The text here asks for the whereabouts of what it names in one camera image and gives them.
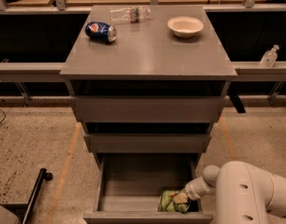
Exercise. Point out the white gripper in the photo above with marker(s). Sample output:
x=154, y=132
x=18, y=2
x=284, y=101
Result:
x=192, y=189

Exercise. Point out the green jalapeno chip bag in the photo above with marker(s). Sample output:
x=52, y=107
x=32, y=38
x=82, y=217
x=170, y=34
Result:
x=166, y=202

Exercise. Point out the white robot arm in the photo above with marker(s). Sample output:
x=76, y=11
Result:
x=245, y=194

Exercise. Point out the grey open bottom drawer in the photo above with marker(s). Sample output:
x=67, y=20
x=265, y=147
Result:
x=130, y=186

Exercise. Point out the grey middle drawer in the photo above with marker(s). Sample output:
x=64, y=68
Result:
x=147, y=143

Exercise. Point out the grey drawer cabinet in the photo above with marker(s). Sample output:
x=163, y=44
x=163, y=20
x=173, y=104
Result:
x=148, y=60

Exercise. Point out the grey top drawer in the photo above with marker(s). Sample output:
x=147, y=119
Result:
x=148, y=110

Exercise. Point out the black chair base leg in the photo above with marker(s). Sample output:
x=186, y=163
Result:
x=23, y=211

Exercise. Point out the clear hand sanitizer bottle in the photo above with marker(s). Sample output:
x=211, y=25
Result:
x=270, y=57

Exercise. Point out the white paper bowl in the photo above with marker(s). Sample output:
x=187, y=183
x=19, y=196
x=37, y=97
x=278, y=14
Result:
x=185, y=27

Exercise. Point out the blue Pepsi can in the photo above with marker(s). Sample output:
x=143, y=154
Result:
x=100, y=31

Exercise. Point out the clear plastic water bottle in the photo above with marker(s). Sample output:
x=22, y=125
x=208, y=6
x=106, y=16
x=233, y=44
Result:
x=131, y=14

